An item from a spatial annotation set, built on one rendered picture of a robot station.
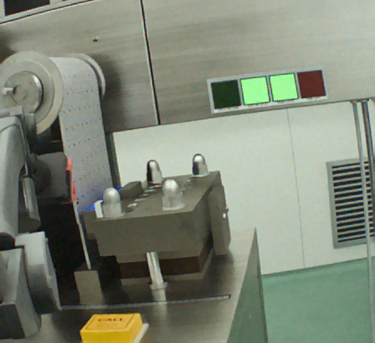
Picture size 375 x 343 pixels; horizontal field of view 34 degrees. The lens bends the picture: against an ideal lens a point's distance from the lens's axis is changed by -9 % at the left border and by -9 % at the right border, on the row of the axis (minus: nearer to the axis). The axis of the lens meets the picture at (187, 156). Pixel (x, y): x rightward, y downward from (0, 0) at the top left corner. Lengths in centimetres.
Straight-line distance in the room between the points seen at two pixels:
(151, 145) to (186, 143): 20
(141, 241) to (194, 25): 51
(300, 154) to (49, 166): 286
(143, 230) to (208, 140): 271
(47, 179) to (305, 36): 66
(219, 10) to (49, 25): 38
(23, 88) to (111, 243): 29
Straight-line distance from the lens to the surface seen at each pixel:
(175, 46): 135
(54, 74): 106
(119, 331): 83
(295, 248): 380
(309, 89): 132
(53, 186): 90
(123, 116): 137
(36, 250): 44
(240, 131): 368
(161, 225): 101
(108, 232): 103
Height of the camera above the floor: 122
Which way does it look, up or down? 6 degrees down
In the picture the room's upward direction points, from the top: 9 degrees counter-clockwise
